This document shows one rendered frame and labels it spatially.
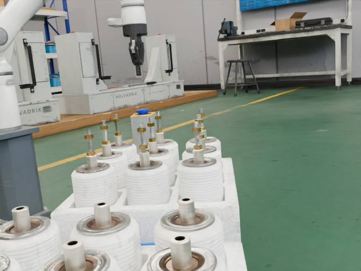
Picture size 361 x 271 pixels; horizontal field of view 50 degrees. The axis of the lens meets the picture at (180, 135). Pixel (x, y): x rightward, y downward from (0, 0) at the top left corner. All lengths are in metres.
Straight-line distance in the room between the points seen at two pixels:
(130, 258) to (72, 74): 3.17
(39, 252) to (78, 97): 3.10
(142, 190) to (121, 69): 6.88
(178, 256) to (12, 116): 0.97
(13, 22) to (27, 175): 0.47
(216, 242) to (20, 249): 0.26
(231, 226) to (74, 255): 0.42
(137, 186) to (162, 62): 3.81
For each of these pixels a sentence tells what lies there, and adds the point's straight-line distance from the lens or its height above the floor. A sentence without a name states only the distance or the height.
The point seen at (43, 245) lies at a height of 0.24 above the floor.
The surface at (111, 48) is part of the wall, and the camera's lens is 7.80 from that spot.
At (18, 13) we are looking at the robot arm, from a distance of 1.33.
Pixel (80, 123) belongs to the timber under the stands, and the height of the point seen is 0.04.
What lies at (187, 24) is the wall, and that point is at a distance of 6.71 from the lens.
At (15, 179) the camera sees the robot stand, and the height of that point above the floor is 0.15.
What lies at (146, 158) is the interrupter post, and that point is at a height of 0.27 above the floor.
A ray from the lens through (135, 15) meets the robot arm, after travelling 1.21.
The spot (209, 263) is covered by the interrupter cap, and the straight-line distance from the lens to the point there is 0.44.
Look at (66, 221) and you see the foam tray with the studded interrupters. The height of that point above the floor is 0.16.
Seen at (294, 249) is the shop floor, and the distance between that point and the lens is 1.02.
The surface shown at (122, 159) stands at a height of 0.24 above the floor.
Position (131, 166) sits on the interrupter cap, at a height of 0.25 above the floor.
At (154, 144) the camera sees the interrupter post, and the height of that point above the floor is 0.27.
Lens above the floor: 0.46
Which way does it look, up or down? 10 degrees down
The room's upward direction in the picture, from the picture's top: 5 degrees counter-clockwise
